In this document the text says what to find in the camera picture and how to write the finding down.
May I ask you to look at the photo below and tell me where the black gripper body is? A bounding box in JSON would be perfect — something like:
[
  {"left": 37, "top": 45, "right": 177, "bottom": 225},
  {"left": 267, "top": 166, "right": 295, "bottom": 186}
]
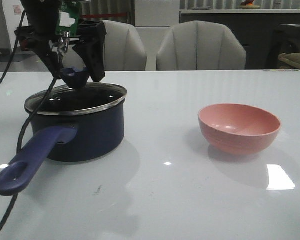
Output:
[{"left": 15, "top": 0, "right": 106, "bottom": 50}]

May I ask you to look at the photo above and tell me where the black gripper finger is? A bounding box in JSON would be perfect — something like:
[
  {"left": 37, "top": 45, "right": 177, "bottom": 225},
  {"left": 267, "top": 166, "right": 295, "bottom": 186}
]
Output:
[
  {"left": 34, "top": 46, "right": 63, "bottom": 79},
  {"left": 72, "top": 36, "right": 105, "bottom": 82}
]

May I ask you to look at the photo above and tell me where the pink bowl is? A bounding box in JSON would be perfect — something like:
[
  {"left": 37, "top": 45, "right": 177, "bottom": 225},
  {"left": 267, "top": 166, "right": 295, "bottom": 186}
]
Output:
[{"left": 198, "top": 103, "right": 281, "bottom": 155}]

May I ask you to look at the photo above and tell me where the green circuit board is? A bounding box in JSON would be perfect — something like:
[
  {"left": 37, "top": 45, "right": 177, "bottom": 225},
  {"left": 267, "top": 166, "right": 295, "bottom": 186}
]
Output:
[{"left": 55, "top": 0, "right": 81, "bottom": 38}]

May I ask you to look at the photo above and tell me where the left grey upholstered chair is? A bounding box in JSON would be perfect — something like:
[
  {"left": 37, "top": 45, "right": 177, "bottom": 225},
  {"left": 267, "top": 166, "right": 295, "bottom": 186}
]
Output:
[{"left": 62, "top": 20, "right": 147, "bottom": 72}]

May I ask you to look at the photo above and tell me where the grey upholstered chair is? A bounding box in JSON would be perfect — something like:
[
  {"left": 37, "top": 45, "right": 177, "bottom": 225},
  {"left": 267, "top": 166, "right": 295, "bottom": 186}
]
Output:
[
  {"left": 62, "top": 20, "right": 147, "bottom": 72},
  {"left": 156, "top": 20, "right": 247, "bottom": 71}
]

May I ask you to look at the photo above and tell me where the red belt barrier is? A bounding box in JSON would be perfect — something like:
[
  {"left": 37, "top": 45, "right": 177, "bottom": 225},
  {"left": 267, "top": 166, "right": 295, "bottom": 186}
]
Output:
[{"left": 79, "top": 12, "right": 130, "bottom": 24}]

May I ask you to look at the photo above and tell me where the white refrigerator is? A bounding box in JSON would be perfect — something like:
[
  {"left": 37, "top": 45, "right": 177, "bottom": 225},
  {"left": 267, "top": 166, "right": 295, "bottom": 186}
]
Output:
[{"left": 134, "top": 0, "right": 180, "bottom": 71}]

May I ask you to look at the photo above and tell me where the dark blue saucepan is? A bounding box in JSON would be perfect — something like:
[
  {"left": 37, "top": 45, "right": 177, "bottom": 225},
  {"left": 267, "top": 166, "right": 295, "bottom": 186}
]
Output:
[{"left": 0, "top": 98, "right": 127, "bottom": 197}]

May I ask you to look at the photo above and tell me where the right grey upholstered chair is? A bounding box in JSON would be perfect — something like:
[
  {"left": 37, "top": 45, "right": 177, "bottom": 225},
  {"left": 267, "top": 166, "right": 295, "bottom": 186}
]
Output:
[{"left": 156, "top": 20, "right": 247, "bottom": 71}]

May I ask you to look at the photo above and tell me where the fruit plate on counter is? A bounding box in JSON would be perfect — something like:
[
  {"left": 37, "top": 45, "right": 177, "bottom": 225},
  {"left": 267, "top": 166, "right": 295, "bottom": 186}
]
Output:
[{"left": 239, "top": 0, "right": 261, "bottom": 10}]

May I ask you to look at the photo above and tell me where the dark kitchen counter cabinet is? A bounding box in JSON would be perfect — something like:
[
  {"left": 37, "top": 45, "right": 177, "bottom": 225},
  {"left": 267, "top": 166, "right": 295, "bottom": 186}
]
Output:
[{"left": 179, "top": 9, "right": 300, "bottom": 70}]

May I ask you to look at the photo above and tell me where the beige cushion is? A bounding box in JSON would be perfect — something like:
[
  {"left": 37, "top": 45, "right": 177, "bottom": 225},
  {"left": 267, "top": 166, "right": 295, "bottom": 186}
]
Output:
[{"left": 278, "top": 52, "right": 300, "bottom": 70}]

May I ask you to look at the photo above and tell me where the black cable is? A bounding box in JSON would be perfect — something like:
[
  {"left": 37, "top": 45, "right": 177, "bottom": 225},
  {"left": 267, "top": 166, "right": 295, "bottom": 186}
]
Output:
[{"left": 0, "top": 9, "right": 66, "bottom": 240}]

